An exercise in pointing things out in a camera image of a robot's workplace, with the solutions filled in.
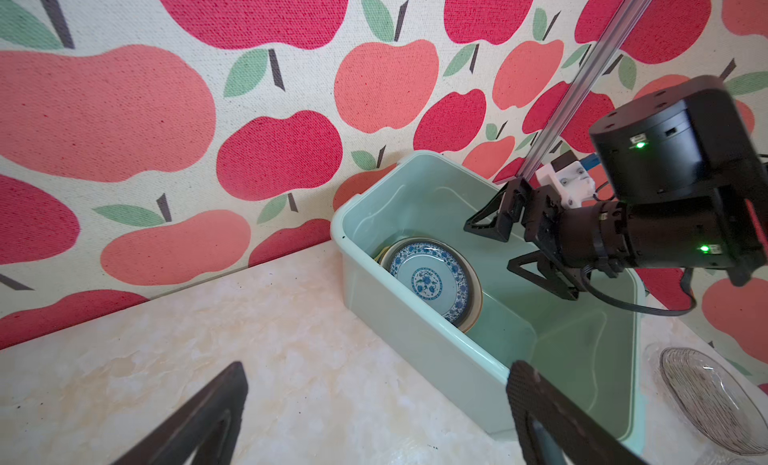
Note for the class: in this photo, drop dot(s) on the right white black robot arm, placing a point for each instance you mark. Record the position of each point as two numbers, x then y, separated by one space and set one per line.
690 192

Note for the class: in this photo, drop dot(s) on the small teal patterned plate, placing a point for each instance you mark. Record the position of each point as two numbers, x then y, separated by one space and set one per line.
434 275

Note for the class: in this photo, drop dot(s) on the right aluminium frame post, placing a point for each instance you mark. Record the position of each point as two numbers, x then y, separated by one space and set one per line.
624 20

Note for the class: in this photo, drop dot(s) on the cream plate with bamboo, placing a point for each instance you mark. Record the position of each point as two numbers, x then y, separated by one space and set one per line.
475 309

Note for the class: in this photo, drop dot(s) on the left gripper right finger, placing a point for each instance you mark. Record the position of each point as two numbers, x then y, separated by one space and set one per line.
552 429

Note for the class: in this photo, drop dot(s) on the smoky brown glass plate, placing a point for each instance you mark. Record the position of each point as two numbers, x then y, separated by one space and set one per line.
712 401

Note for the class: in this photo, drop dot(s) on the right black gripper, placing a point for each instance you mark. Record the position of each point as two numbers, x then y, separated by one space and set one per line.
568 239

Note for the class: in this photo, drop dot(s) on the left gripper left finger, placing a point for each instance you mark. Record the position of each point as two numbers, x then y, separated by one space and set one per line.
204 430

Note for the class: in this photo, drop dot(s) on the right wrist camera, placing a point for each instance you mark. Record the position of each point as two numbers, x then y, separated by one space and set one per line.
570 178

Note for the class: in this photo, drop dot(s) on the mint green plastic bin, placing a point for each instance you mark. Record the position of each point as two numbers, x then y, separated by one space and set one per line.
586 348

